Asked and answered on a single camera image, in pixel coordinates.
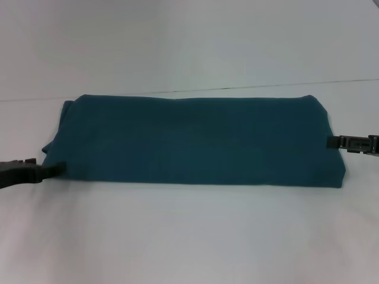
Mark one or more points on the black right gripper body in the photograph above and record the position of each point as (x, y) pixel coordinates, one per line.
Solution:
(375, 145)

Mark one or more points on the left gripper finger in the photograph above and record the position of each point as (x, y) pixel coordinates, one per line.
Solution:
(29, 161)
(47, 171)

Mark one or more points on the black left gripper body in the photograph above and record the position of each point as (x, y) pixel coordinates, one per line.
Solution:
(12, 173)

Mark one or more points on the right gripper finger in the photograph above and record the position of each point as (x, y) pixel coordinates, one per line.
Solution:
(346, 143)

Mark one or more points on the teal blue shirt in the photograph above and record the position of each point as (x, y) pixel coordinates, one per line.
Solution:
(192, 139)

